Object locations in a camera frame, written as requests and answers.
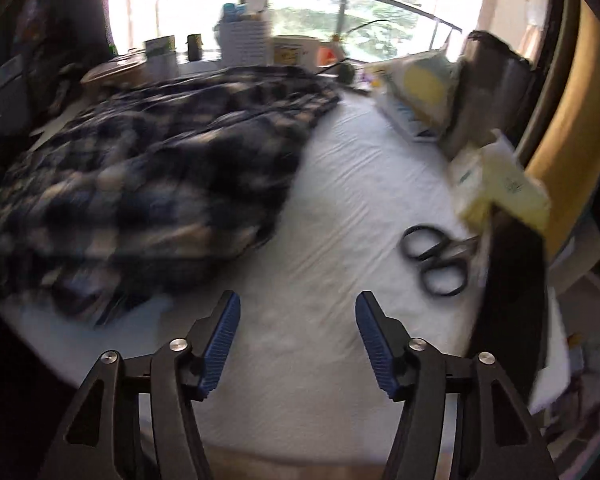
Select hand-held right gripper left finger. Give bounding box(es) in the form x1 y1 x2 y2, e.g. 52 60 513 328
37 290 242 480

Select pale yellow packet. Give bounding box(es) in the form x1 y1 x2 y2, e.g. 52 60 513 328
447 129 552 233

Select black cable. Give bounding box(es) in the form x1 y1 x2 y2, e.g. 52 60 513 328
314 19 392 78

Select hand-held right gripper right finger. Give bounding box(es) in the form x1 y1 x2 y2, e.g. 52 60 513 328
355 290 561 480

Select brown food container clear lid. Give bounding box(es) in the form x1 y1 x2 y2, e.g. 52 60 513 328
81 55 148 92

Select blue plaid shirt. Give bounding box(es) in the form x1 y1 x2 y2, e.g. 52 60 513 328
0 64 342 326

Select black flat object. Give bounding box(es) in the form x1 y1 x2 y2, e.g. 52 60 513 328
469 209 552 403

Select small white bottle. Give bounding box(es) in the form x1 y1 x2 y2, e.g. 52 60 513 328
271 35 317 67

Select white table cloth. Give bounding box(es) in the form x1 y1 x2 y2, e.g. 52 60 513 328
0 85 571 456

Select white green milk carton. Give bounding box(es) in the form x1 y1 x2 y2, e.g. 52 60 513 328
144 36 179 77

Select dark silver bag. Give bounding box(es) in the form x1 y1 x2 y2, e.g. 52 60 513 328
442 30 533 158

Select black handled scissors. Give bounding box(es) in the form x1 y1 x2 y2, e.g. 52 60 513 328
401 225 481 297

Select yellow plastic bag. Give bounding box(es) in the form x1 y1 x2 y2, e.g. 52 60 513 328
372 51 463 137

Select white perforated basket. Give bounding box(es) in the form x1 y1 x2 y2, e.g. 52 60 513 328
219 19 272 67

